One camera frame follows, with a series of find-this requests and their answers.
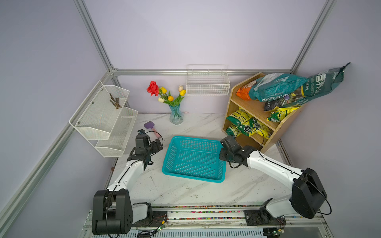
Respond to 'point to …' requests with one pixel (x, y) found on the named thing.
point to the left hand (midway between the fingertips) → (153, 143)
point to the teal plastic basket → (195, 157)
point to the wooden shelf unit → (256, 106)
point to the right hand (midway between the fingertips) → (223, 156)
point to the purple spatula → (150, 125)
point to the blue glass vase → (176, 116)
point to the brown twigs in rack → (115, 102)
